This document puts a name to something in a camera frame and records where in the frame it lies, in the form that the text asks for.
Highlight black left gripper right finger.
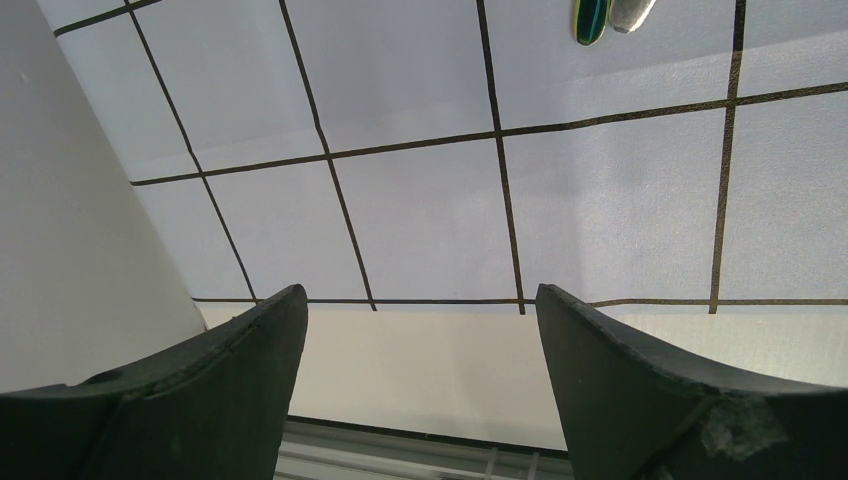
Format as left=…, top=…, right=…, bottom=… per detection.
left=535, top=284, right=847, bottom=479

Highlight iridescent rainbow fork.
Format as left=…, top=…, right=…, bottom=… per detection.
left=573, top=0, right=611, bottom=46

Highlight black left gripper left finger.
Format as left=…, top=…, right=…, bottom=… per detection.
left=1, top=284, right=308, bottom=479

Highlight white checked tablecloth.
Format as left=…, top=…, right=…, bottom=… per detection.
left=39, top=1, right=847, bottom=314

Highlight silver metal fork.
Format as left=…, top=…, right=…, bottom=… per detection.
left=608, top=0, right=656, bottom=34

